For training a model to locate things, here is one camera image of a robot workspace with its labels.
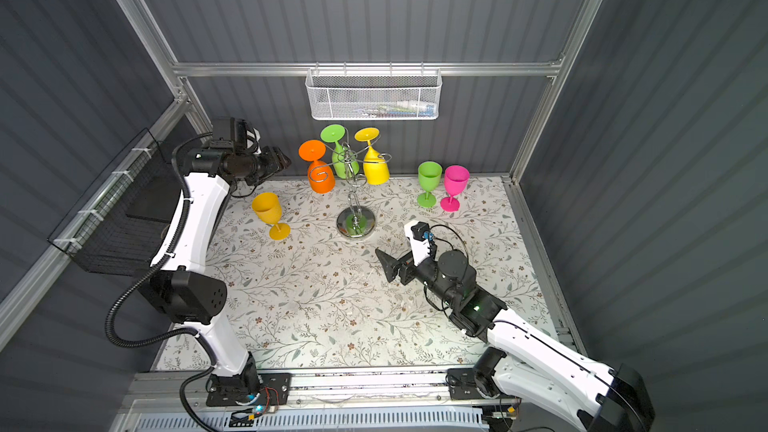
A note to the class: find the green wine glass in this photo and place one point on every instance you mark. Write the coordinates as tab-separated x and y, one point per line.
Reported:
429	176
343	159

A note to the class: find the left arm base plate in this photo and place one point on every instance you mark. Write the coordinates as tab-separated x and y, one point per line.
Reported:
268	389

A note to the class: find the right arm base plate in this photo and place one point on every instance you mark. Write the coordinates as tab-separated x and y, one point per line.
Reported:
464	386

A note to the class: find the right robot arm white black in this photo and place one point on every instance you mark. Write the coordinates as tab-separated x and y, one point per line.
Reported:
520	360

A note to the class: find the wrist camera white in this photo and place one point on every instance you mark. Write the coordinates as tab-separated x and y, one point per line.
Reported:
421	241
234	134

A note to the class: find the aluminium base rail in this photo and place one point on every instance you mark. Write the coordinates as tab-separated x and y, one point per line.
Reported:
407	383

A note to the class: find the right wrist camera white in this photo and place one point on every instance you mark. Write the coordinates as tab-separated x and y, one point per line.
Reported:
421	241

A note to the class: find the yellow wine glass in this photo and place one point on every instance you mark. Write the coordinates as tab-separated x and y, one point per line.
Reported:
269	210
375	167

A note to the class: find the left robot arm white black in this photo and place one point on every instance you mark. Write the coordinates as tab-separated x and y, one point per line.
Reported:
181	289

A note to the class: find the pink wine glass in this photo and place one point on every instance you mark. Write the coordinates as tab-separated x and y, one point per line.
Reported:
456	178

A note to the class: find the white vented cable duct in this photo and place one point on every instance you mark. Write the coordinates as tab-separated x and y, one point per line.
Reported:
433	418

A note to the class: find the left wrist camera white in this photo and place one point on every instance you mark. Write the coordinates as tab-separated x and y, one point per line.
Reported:
234	134

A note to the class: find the orange wine glass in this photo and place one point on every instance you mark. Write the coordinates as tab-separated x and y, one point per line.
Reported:
320	175

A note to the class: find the white wire mesh basket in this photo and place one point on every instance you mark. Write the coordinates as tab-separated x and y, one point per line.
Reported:
387	97

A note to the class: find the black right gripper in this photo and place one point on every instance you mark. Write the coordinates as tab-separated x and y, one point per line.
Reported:
391	265

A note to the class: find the chrome wine glass rack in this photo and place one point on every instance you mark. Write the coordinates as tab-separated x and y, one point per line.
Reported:
356	221

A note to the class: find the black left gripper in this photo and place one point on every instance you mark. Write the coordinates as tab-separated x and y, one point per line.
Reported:
273	158

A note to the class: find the black wire basket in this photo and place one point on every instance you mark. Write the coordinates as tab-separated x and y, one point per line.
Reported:
117	225

